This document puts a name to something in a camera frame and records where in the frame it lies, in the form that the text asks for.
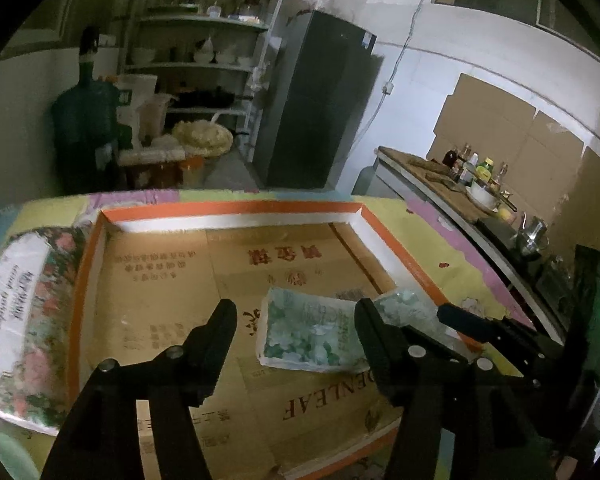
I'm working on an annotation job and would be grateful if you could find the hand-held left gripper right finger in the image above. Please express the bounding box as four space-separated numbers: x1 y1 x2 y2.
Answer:
354 298 551 480

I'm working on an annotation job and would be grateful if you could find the white sack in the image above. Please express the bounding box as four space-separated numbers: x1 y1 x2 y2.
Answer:
117 74 159 147

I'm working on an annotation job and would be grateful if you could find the clear-wrapped green tissue packet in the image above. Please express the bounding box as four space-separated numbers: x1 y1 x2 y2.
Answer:
375 287 462 352

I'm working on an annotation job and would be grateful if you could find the large dark water jug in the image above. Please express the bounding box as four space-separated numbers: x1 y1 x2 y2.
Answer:
50 27 127 196

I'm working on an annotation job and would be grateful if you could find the basket of yellow goods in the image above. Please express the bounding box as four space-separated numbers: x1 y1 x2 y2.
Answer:
172 120 234 161

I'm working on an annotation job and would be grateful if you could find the row of condiment bottles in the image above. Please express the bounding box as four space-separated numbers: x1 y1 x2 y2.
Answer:
442 144 511 187

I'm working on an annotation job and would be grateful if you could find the white bowl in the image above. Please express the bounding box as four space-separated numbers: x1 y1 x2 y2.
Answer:
466 182 502 212

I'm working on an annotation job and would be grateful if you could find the cardboard sheet on wall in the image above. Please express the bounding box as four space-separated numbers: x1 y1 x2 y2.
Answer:
426 74 600 262

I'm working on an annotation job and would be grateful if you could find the metal kettle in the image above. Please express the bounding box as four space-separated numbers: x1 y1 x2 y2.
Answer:
515 212 549 257

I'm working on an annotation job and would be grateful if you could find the large floral tissue pack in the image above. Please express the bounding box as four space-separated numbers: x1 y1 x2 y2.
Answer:
0 225 94 436

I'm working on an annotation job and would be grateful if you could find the green floral tissue packet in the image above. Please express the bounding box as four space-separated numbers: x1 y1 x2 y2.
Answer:
256 287 377 374

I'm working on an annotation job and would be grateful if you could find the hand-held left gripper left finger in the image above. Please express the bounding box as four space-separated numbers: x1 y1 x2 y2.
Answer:
42 299 238 480

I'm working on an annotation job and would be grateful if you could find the dark grey refrigerator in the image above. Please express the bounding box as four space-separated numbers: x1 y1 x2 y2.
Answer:
254 7 385 191

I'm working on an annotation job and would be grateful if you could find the white wall cable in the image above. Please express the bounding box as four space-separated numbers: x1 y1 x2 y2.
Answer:
386 0 453 85

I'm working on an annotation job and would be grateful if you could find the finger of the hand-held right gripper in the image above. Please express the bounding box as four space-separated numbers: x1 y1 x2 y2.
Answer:
437 304 576 393

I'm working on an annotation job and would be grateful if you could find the framed glass window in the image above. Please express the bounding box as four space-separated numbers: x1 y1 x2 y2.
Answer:
0 0 137 57

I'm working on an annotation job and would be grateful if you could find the orange bucket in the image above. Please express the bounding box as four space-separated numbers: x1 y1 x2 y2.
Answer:
180 155 207 189

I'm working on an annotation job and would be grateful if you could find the orange-edged cardboard box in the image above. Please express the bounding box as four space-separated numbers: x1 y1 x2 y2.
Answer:
65 200 481 480

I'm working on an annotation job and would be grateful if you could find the kitchen counter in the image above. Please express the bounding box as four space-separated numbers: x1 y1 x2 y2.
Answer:
375 146 581 342

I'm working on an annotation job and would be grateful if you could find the white metal shelf rack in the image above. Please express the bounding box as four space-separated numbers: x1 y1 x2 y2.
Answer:
122 0 287 162

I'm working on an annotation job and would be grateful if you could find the grey gas cylinder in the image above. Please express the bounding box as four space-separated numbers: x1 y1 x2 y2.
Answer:
352 165 379 196

